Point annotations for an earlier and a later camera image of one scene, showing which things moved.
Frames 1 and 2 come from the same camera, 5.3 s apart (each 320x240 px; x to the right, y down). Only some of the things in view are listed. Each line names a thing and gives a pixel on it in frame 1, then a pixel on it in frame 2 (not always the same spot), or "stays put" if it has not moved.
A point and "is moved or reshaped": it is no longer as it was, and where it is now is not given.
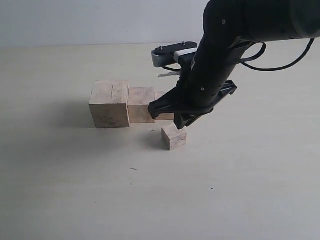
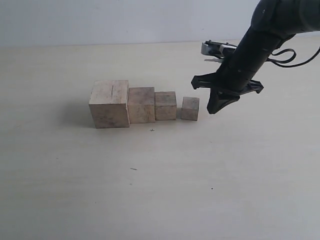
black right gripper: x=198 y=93 to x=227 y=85
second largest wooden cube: x=139 y=98 stays put
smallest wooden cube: x=172 y=137 is moved or reshaped
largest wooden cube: x=108 y=104 stays put
